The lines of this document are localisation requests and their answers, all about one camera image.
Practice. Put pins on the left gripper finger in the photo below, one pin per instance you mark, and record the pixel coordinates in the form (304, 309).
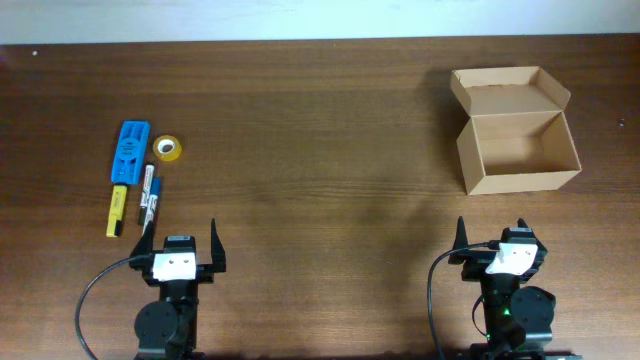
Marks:
(144, 247)
(218, 253)

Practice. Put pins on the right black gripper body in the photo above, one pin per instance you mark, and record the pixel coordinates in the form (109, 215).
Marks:
(479, 260)

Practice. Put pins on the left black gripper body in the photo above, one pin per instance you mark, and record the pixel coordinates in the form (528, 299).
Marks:
(204, 273)

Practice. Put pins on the blue whiteboard marker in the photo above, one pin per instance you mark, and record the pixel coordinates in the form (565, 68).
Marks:
(150, 214)

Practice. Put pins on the black whiteboard marker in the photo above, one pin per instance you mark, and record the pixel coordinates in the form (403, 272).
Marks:
(145, 194)

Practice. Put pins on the cardboard box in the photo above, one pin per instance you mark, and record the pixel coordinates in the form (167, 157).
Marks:
(517, 138)

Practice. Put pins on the blue whiteboard duster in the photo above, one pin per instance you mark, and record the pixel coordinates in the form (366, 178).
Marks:
(130, 152)

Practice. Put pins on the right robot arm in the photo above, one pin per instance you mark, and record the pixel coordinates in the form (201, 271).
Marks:
(517, 317)

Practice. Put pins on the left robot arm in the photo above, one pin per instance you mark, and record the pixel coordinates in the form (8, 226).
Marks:
(167, 327)

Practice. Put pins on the yellow highlighter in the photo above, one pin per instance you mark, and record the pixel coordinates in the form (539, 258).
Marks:
(116, 211)

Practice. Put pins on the yellow tape roll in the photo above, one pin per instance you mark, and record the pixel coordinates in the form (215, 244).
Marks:
(167, 148)

